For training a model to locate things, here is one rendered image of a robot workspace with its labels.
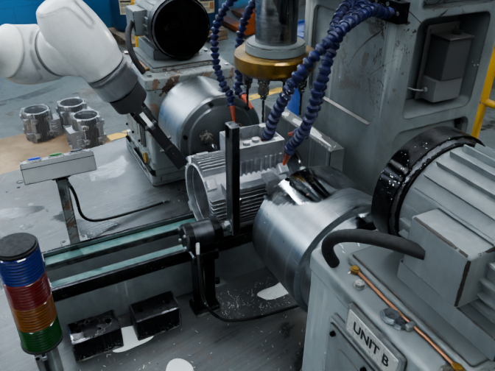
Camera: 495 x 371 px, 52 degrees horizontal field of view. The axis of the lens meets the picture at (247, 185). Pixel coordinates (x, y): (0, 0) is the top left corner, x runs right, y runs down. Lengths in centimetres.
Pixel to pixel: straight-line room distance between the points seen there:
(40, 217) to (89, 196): 16
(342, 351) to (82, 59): 68
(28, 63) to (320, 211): 62
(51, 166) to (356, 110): 74
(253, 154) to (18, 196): 86
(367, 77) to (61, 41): 64
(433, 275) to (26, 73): 83
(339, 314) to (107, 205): 97
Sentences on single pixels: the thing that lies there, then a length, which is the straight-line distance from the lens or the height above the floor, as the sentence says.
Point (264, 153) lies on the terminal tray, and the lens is 115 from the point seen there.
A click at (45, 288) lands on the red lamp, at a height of 114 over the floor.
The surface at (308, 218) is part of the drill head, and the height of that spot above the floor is 114.
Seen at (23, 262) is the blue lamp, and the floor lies 120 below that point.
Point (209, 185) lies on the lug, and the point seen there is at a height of 108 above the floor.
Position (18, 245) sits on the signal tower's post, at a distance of 77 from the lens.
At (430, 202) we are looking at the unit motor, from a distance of 67.
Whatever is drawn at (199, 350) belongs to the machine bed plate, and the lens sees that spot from 113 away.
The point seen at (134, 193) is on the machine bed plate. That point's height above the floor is 80.
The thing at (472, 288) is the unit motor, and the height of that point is 127.
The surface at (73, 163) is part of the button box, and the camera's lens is 131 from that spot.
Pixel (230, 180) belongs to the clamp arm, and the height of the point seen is 113.
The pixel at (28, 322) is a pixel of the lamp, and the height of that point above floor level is 110.
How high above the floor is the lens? 165
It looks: 31 degrees down
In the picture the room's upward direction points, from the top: straight up
